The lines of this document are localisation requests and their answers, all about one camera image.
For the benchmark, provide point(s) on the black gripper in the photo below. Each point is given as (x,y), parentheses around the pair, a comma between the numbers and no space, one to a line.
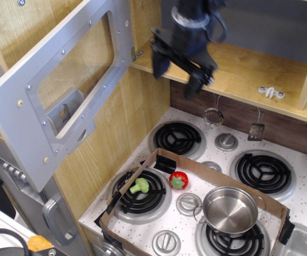
(186,48)

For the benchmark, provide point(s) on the silver toy microwave door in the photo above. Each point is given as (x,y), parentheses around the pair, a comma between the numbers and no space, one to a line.
(89,50)

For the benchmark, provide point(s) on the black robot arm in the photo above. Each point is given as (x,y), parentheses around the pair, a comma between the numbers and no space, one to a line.
(195,24)

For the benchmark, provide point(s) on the metal door hinge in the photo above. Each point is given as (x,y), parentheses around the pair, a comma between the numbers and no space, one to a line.
(136,54)

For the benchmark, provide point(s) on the hanging metal strainer spoon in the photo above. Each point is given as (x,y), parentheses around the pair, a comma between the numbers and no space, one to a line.
(213,116)

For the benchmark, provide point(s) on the back left black burner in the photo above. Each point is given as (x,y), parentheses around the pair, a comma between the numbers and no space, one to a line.
(181,138)

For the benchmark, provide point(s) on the black burner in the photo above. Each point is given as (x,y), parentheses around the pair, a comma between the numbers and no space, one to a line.
(141,208)
(181,138)
(254,242)
(265,171)

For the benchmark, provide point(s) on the back silver stove knob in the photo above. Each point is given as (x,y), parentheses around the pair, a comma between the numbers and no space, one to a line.
(226,142)

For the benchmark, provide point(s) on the silver stove knob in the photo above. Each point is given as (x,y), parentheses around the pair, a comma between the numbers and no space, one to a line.
(166,243)
(226,142)
(188,204)

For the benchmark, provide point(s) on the white plastic door latch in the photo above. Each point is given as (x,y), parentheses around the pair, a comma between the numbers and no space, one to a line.
(271,92)

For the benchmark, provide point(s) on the hanging metal spatula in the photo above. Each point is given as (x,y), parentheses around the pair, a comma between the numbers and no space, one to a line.
(256,131)

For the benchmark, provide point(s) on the middle small silver knob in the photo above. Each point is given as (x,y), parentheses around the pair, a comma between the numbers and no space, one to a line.
(212,165)

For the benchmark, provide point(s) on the red toy strawberry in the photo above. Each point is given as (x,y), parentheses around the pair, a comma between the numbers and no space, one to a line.
(178,180)

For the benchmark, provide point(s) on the green toy broccoli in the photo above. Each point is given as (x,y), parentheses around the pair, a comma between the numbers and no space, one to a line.
(141,185)

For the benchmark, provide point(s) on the centre silver stove knob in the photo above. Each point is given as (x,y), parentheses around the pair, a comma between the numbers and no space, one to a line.
(188,204)

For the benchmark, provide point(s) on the back right black burner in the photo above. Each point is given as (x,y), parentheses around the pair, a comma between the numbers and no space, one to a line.
(265,171)

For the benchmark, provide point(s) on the front left black burner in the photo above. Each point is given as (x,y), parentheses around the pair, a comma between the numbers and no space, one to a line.
(141,208)

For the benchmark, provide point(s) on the stainless steel pot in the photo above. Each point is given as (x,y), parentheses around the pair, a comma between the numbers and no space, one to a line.
(230,211)

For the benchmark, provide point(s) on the front silver stove knob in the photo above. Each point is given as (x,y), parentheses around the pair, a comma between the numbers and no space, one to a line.
(166,243)

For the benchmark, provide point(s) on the front right black burner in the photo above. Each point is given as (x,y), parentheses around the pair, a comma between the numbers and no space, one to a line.
(254,242)

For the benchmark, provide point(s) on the silver oven knob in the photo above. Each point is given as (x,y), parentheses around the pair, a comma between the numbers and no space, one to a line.
(110,250)

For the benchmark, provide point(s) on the grey ice dispenser panel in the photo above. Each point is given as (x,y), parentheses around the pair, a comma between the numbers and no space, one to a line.
(21,182)

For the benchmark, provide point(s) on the silver toy sink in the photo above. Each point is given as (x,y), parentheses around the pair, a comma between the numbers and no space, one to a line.
(292,241)

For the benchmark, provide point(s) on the orange chip piece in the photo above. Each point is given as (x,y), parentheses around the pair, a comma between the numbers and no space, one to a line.
(38,243)

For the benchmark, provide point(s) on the brown cardboard frame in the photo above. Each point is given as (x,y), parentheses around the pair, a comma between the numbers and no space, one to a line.
(169,161)

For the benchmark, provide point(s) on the grey wall phone holder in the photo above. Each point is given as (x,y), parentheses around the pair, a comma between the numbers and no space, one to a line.
(62,109)

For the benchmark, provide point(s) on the lower grey fridge handle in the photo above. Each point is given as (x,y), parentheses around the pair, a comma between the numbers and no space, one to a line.
(49,211)

